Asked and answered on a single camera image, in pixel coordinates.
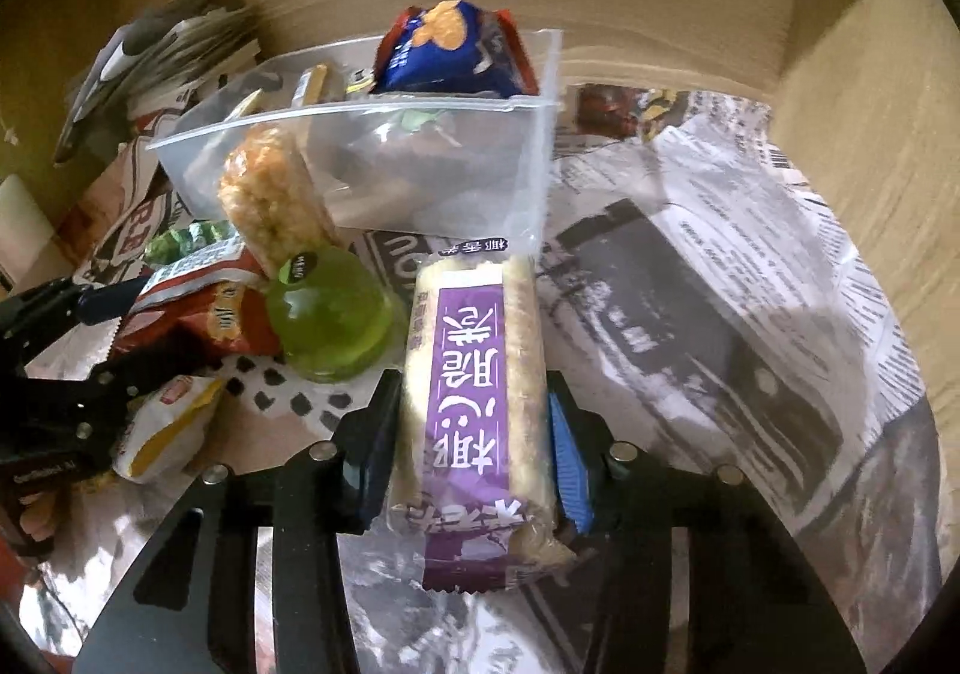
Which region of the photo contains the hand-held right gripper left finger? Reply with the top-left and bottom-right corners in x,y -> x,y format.
71,369 -> 404,674

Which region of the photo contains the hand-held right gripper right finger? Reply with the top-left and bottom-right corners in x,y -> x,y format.
550,372 -> 887,674

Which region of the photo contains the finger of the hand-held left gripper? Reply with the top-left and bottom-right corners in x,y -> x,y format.
0,278 -> 145,361
22,335 -> 227,451

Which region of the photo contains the red snack packet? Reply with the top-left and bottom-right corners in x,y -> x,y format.
107,242 -> 284,376

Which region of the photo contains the purple rice cracker bar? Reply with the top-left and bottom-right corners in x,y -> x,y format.
385,251 -> 580,594

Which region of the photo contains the clear plastic storage box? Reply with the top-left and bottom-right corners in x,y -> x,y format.
145,28 -> 565,249

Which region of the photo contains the yellow corn snack packet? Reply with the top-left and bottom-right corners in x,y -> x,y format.
288,64 -> 332,110

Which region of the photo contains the blue snack packet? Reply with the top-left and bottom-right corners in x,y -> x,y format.
373,2 -> 542,99

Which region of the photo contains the person's left hand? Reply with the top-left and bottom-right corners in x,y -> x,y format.
13,489 -> 65,553

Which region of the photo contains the yellow and white snack packet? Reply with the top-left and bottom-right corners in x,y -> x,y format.
110,374 -> 227,481

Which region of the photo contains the black dotted white paper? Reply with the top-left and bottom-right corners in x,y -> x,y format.
223,354 -> 377,436

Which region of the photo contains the brown printed paper bag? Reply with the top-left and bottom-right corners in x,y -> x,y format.
58,110 -> 227,286

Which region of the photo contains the green snack packet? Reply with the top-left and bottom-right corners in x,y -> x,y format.
145,219 -> 242,267

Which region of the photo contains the green jelly cup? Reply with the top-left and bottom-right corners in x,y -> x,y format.
265,247 -> 407,384

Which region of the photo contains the golden puffed rice bar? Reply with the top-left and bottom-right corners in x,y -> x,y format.
217,124 -> 344,279

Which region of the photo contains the printed newspaper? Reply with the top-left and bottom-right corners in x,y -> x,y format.
22,81 -> 943,674

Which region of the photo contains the stack of papers and booklets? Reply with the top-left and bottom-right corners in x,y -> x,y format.
55,5 -> 261,159

